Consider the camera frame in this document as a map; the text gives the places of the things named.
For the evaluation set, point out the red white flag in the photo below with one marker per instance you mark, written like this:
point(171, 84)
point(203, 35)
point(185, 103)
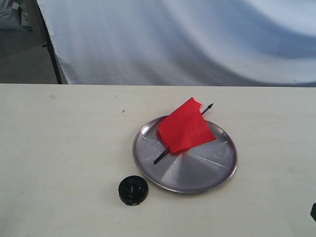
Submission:
point(184, 128)

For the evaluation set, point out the black round flag base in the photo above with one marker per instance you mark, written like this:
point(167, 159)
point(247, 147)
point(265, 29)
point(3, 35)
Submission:
point(133, 190)

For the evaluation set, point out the round stainless steel plate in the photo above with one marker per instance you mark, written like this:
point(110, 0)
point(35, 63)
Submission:
point(197, 170)

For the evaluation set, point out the white backdrop cloth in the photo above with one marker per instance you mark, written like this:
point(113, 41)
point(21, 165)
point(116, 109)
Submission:
point(184, 42)

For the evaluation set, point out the black backdrop stand pole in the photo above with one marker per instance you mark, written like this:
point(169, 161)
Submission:
point(49, 46)

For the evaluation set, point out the white sack in background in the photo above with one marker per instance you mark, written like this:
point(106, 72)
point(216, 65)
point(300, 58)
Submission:
point(14, 16)

